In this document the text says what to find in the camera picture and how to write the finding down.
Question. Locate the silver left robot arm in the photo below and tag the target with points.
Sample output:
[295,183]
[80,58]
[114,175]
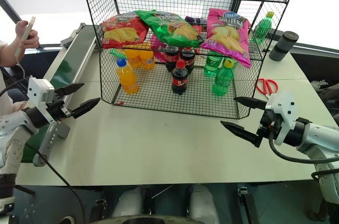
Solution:
[13,128]

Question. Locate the green conveyor belt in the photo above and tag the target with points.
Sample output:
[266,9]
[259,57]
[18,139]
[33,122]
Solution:
[69,59]

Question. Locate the pink snack packet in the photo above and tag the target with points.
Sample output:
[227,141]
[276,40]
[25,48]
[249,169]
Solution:
[157,49]

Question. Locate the orange soda bottle blue cap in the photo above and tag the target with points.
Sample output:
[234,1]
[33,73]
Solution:
[127,77]

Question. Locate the white smartphone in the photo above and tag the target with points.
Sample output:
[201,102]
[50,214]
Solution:
[29,25]

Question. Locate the green potato chips bag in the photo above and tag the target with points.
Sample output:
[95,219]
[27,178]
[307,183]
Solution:
[173,29]

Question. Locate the person's forearm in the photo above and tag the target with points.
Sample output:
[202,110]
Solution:
[10,54]

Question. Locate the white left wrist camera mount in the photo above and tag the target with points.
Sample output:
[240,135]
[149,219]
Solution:
[39,91]

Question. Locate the green soda bottle yellow cap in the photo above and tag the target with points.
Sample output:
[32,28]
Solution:
[222,81]
[263,29]
[212,65]

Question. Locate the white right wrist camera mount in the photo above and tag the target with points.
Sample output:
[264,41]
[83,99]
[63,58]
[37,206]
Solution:
[283,107]

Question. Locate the grey cylindrical flask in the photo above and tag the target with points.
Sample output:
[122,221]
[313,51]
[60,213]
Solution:
[283,46]

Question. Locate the cola bottle red cap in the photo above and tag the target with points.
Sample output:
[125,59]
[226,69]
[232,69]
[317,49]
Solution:
[180,79]
[171,58]
[188,61]

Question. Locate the red potato chips bag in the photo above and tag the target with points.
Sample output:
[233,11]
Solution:
[123,32]

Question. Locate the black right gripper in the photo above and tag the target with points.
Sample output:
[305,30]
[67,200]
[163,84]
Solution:
[270,126]

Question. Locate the grey conveyor support bracket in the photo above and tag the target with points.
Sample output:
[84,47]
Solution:
[49,139]

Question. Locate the pink potato chips bag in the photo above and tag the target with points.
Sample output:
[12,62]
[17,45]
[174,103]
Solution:
[229,36]

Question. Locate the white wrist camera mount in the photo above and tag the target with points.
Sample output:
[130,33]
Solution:
[39,91]
[283,107]

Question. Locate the black table frame leg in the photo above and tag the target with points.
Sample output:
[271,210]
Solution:
[247,205]
[99,212]

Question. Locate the person's hand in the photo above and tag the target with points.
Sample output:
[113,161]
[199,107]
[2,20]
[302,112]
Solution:
[27,34]

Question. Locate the grey sneaker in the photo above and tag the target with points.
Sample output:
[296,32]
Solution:
[324,87]

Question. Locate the dark rounded robot base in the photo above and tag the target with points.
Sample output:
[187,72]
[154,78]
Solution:
[156,220]

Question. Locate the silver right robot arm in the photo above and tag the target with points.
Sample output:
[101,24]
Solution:
[317,136]

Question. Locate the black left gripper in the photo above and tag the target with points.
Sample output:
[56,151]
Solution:
[57,108]

